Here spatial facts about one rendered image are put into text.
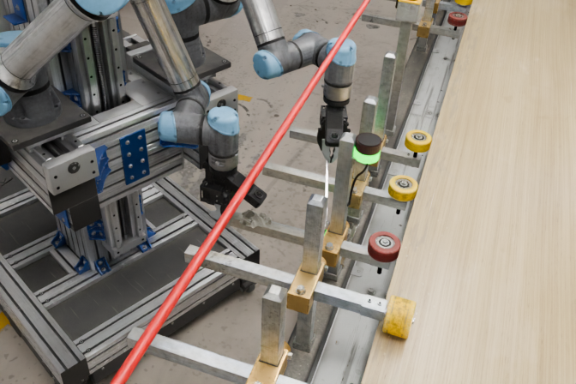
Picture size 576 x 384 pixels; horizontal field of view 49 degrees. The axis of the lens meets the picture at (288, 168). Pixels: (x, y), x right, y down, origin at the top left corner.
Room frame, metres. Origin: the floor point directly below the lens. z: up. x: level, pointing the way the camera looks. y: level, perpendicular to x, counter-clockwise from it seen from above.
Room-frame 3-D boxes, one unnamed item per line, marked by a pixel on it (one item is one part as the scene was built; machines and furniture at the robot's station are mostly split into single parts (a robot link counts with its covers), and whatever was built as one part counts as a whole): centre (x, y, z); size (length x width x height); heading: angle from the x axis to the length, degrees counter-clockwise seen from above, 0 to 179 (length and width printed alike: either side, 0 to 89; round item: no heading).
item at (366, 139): (1.20, -0.18, 1.06); 0.06 x 0.06 x 0.22; 73
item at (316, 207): (0.97, -0.06, 0.93); 0.03 x 0.03 x 0.48; 73
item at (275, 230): (1.19, -0.06, 0.84); 0.43 x 0.03 x 0.04; 73
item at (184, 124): (1.29, 0.26, 1.12); 0.11 x 0.11 x 0.08; 87
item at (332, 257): (1.19, -0.13, 0.85); 0.13 x 0.06 x 0.05; 163
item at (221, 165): (1.26, 0.16, 1.04); 0.08 x 0.08 x 0.05
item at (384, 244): (1.13, -0.25, 0.85); 0.08 x 0.08 x 0.11
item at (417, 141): (1.61, -0.40, 0.85); 0.08 x 0.08 x 0.11
